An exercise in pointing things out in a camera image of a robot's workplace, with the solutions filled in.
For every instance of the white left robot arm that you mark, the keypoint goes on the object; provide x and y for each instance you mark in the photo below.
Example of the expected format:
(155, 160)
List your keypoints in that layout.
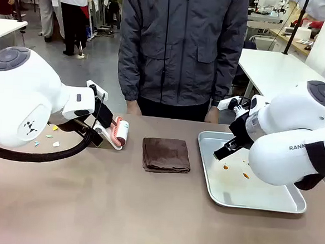
(28, 90)

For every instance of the white paper scrap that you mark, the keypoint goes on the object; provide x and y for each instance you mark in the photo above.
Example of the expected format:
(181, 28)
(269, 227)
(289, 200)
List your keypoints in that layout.
(56, 144)

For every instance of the person's left hand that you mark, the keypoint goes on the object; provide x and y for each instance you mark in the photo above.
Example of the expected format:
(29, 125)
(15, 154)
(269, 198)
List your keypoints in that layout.
(212, 115)

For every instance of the large white side table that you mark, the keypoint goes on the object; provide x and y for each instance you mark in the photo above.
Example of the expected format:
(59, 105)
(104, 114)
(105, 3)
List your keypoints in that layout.
(274, 71)

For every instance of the wooden background desk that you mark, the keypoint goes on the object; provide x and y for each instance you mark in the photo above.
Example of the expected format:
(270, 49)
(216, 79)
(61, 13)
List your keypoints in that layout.
(293, 44)

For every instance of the black pole on large table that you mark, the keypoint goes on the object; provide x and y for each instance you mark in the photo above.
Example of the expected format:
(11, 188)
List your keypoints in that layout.
(296, 25)

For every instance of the black wrist watch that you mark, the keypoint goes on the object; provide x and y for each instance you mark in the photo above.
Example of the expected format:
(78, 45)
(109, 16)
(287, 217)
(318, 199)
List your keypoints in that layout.
(215, 103)

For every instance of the black stool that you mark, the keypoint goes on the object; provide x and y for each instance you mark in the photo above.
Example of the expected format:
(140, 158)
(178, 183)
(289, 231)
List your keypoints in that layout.
(114, 12)

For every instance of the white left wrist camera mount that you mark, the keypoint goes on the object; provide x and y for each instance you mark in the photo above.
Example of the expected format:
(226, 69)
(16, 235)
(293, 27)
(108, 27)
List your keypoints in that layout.
(101, 91)

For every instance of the person in grey trousers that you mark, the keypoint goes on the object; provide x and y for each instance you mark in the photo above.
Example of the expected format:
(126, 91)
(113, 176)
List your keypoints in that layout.
(45, 7)

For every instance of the person in grey jacket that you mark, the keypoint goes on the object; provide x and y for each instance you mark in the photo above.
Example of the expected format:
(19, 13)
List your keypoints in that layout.
(181, 45)

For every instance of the black pole on small table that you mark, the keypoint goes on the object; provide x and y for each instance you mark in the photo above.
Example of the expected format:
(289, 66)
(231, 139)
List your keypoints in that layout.
(19, 0)

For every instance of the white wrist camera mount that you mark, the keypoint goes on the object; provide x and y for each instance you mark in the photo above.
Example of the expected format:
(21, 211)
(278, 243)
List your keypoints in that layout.
(101, 91)
(223, 102)

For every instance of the yellow paper scrap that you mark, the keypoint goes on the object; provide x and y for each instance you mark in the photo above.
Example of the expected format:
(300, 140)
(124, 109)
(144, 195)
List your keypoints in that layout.
(55, 128)

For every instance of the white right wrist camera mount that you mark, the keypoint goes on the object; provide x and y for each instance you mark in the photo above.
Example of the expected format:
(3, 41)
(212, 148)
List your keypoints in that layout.
(223, 102)

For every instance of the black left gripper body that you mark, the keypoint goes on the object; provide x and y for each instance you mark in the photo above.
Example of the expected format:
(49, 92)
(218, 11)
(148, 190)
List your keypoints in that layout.
(104, 113)

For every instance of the small white side table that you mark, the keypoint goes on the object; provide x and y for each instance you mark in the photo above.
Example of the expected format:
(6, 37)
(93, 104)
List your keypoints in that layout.
(4, 27)

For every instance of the blue paper scrap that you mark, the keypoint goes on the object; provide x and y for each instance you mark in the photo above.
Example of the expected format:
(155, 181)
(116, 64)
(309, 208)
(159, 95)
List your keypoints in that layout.
(36, 144)

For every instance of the person in white coat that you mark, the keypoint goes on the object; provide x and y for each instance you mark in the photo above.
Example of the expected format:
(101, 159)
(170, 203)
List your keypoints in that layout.
(72, 9)

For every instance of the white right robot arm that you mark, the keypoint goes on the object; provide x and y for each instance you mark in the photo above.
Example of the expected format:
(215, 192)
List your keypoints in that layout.
(285, 122)

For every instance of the white folded roller stand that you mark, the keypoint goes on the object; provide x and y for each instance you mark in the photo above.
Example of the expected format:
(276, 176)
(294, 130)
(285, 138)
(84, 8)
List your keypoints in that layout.
(102, 130)

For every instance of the oblong orange sauce stain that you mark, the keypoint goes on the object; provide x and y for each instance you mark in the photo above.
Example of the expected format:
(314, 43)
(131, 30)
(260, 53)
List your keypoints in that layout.
(246, 175)

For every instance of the person's right hand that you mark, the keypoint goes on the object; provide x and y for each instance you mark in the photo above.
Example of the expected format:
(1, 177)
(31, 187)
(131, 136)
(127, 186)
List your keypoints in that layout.
(134, 108)

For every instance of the silver metal tray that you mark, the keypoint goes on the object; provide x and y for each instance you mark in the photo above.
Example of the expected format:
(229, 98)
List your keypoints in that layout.
(230, 188)

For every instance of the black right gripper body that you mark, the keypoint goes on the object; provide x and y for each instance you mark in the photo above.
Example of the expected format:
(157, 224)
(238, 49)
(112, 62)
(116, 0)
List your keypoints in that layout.
(242, 130)

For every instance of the green paper scrap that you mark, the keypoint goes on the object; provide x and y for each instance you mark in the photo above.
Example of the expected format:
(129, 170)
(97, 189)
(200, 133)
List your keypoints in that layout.
(49, 136)

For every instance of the brown cloth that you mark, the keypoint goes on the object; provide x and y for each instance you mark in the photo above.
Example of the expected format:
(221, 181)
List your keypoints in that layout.
(165, 155)

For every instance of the round orange sauce stain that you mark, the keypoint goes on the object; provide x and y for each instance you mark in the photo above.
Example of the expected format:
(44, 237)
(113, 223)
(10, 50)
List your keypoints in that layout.
(225, 167)

